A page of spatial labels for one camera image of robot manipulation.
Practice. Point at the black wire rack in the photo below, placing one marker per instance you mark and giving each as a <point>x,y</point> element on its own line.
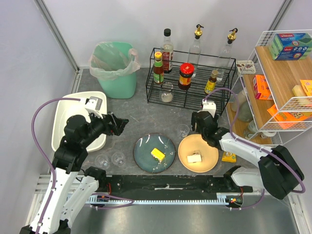
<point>191,98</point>

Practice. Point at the clear bottle on shelf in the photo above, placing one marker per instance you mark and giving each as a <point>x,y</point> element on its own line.
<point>251,131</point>

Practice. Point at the orange box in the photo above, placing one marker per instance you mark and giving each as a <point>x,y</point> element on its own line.
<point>261,88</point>

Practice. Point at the clear pink bin liner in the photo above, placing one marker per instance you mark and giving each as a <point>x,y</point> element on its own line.
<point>110,60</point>

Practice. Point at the orange snack bag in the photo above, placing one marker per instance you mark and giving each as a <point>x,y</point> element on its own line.
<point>289,120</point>

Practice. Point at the small clear glass cup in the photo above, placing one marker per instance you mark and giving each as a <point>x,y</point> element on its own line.
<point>182,131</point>

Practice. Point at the glass oil bottle gold spout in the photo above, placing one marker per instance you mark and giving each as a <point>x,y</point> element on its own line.
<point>195,48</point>

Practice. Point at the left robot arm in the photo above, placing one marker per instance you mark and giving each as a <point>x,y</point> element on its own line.
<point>58,211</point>

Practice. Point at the white wire shelf unit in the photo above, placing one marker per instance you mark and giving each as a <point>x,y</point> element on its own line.
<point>281,76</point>

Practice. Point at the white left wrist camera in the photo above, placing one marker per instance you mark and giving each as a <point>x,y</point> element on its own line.
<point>92,105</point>

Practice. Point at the green sponge pack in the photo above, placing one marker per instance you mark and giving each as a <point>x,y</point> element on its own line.
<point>291,46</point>

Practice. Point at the white cable duct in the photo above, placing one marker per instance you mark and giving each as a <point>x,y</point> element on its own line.
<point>98,200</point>

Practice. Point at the white rectangular basin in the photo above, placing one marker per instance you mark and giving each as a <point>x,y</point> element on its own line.
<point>68,108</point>

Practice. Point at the yellow M&Ms candy bag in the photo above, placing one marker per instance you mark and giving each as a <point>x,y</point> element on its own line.
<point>228,157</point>

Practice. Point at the blue ceramic plate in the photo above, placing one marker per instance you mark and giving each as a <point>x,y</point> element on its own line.
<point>143,148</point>

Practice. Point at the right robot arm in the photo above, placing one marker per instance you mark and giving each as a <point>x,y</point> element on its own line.
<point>278,171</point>

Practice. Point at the yellow sponge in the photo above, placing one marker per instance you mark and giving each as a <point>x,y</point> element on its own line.
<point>298,91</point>

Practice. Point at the yellow orange packet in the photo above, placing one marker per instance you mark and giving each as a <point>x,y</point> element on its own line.
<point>307,86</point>

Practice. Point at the sauce bottle yellow cap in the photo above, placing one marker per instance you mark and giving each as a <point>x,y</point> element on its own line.
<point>158,68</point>

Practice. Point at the yellow butter block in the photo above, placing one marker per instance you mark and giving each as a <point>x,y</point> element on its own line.
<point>158,155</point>

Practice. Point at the clear drinking glass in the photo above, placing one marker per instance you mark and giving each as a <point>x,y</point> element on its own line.
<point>118,159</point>
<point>102,162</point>

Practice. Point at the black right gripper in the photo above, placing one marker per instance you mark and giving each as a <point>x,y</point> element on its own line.
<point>203,119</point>

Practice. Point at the glass jar with white powder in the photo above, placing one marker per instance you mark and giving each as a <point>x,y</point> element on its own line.
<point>166,92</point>

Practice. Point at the chili sauce jar red lid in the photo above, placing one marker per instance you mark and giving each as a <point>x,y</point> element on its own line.
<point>186,72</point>

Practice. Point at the beige pump bottle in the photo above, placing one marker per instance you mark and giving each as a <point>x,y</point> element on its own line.
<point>241,98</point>

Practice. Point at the small yellow label bottle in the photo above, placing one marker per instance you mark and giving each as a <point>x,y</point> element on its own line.
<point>210,86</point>

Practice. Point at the white chocolate box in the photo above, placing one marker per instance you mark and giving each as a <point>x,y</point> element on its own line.
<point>245,67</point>

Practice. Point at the white food block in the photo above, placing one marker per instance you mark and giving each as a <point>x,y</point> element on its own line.
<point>194,158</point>

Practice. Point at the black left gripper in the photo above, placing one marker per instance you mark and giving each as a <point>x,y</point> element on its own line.
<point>110,124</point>

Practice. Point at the beige round plate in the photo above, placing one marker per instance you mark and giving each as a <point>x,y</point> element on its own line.
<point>195,144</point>

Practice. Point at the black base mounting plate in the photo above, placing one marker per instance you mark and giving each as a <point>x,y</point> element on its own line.
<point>170,186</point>

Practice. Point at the dark vinegar bottle black cap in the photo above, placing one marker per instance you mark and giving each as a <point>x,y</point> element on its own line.
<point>167,50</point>

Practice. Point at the green trash bin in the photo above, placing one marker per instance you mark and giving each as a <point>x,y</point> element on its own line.
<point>120,88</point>

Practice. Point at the green soap dispenser bottle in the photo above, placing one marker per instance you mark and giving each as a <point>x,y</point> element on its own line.
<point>245,114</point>

